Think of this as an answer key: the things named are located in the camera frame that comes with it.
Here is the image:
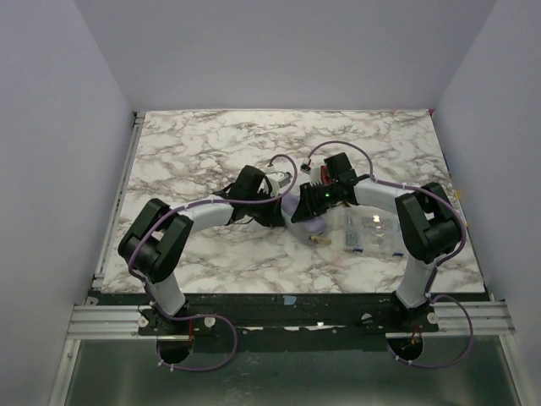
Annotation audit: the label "purple umbrella case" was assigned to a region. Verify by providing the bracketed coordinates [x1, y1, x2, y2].
[281, 195, 327, 245]

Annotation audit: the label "beige umbrella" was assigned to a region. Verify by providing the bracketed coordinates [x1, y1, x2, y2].
[309, 235, 331, 245]

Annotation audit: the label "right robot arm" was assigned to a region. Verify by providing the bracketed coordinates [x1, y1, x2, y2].
[292, 152, 466, 324]

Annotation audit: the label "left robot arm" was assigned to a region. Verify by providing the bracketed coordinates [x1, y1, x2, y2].
[117, 165, 291, 317]

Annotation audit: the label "clear plastic screw box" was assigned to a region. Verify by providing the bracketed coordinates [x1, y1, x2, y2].
[341, 206, 406, 257]

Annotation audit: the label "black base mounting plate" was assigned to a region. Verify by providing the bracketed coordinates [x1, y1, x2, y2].
[139, 289, 440, 352]

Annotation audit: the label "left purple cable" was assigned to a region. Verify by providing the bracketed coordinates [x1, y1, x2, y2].
[126, 154, 297, 372]

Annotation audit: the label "red handled pliers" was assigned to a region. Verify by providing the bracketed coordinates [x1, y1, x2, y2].
[320, 166, 331, 184]

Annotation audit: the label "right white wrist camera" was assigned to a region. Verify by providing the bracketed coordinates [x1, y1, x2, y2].
[300, 158, 325, 185]

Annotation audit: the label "aluminium rail frame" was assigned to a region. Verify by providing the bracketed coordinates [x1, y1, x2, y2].
[67, 305, 140, 340]

